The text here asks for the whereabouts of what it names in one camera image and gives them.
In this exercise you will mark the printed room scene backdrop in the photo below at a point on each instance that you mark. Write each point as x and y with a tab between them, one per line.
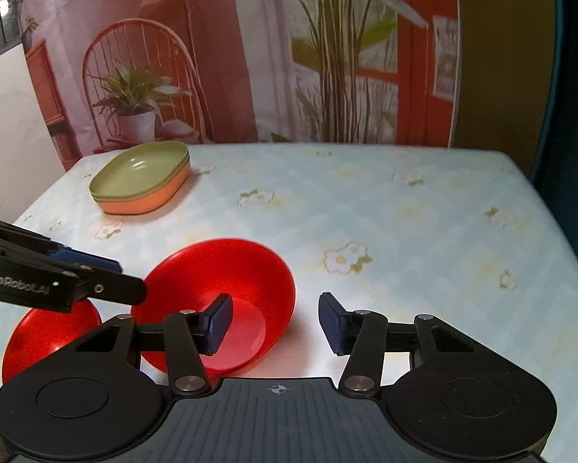
112	73

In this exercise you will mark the red plastic bowl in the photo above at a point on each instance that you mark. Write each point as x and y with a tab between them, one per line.
40	333
258	280

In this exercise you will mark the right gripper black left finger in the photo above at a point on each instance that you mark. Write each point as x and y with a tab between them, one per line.
108	358

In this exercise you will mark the floral checked tablecloth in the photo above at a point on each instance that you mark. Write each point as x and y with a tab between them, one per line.
456	233

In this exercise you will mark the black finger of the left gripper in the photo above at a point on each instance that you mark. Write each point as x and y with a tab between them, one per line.
101	278

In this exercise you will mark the orange square plate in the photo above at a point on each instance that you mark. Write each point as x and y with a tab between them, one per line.
149	201

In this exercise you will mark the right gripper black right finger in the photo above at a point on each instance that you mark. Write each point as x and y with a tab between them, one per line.
366	336

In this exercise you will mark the small green square plate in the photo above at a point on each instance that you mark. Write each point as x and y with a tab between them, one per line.
136	171

